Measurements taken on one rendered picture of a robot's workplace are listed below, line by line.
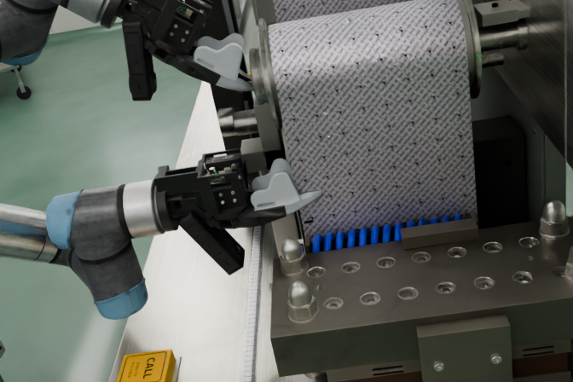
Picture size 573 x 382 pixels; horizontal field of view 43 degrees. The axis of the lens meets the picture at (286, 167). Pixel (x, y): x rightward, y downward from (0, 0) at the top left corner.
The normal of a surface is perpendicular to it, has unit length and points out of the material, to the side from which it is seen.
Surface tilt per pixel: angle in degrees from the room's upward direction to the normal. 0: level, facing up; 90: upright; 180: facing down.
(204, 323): 0
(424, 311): 0
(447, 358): 90
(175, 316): 0
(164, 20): 90
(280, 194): 90
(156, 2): 90
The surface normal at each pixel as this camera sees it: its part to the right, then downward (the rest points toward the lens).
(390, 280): -0.17, -0.88
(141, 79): -0.01, 0.49
